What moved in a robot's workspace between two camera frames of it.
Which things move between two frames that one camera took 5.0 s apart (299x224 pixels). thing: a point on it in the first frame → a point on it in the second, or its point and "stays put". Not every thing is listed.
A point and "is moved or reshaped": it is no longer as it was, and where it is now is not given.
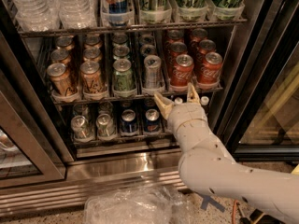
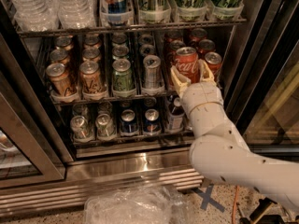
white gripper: x=187 y=115 → x=202 y=95
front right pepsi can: x=152 y=122 stays put
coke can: x=181 y=73 is moved or reshaped
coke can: x=210 y=68 stays put
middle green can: x=121 y=52 stays put
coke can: x=206 y=47 stays put
